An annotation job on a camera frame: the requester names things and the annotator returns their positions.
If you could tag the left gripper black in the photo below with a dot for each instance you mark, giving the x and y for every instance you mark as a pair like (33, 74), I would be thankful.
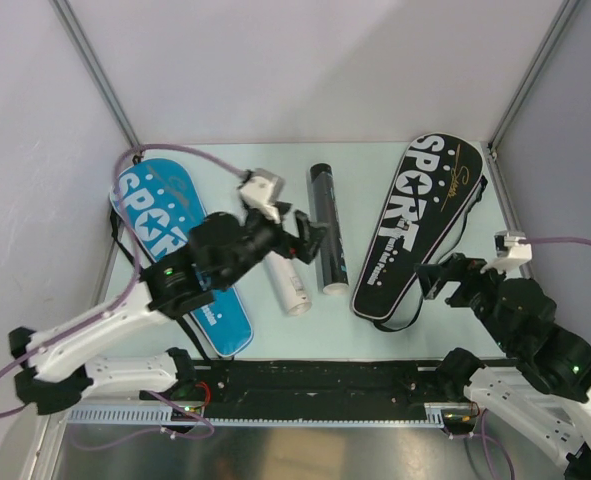
(305, 245)

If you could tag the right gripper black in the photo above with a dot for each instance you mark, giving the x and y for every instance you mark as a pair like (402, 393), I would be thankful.
(461, 268)

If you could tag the white shuttlecock tube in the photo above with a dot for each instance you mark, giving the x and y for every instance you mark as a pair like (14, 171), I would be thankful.
(287, 284)

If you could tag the black shuttlecock tube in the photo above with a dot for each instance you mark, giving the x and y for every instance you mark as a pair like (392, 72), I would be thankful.
(333, 274)

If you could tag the black racket bag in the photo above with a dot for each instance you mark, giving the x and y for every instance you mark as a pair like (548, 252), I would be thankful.
(438, 181)

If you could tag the blue racket bag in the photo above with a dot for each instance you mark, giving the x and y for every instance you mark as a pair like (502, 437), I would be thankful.
(162, 205)

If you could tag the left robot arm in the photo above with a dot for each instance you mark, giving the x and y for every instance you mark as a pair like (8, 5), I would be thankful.
(63, 365)

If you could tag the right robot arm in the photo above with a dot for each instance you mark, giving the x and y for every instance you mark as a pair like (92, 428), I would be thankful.
(520, 318)

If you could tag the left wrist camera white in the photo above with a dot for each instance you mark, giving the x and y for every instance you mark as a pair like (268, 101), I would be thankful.
(260, 190)

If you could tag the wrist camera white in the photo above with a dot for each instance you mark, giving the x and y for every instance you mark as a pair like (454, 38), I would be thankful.
(511, 250)
(260, 190)

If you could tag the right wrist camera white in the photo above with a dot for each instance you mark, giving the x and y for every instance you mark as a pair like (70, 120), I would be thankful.
(511, 250)

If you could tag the white cable duct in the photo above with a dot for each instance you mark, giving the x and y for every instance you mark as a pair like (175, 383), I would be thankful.
(426, 416)

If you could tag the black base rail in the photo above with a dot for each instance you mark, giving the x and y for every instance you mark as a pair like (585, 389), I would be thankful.
(321, 389)

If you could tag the right aluminium frame post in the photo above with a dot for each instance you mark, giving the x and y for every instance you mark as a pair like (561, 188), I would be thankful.
(553, 37)

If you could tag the aluminium frame post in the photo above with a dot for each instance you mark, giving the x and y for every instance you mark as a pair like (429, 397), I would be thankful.
(93, 65)
(553, 37)

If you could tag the left aluminium frame post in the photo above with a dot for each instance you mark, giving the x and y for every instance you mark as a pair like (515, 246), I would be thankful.
(93, 65)

